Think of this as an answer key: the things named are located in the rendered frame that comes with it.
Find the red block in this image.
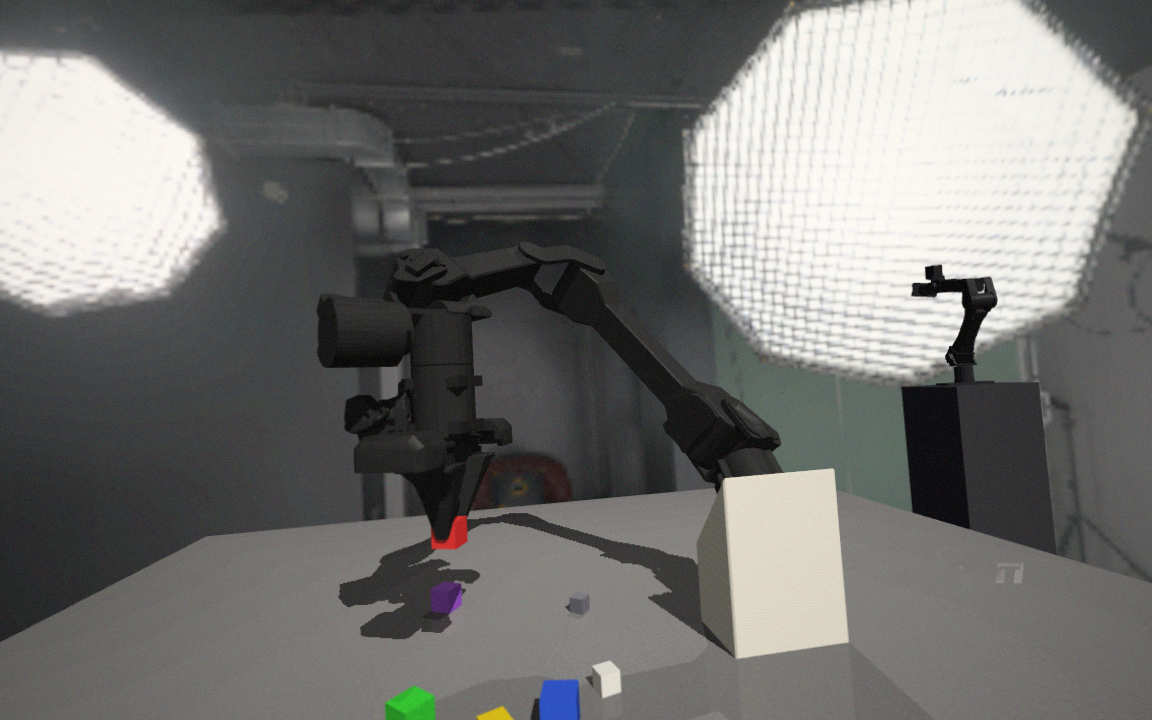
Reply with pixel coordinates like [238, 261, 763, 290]
[431, 516, 468, 550]

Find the yellow block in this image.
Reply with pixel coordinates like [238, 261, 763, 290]
[476, 707, 513, 720]

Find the purple block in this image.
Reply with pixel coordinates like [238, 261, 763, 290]
[431, 582, 462, 614]

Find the blue block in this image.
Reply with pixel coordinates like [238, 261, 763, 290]
[539, 679, 579, 720]

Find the green block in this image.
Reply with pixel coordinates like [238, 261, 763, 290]
[385, 685, 435, 720]

